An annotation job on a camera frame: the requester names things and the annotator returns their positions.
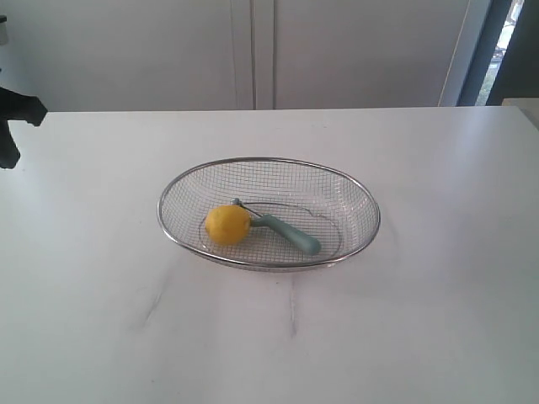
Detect yellow lemon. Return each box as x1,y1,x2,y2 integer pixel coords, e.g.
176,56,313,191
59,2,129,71
205,205,251,246

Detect teal handled peeler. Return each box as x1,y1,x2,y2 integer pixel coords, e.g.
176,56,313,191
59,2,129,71
232,198,322,256

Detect oval steel mesh basket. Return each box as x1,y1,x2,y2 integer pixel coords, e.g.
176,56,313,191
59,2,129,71
157,157,381,273

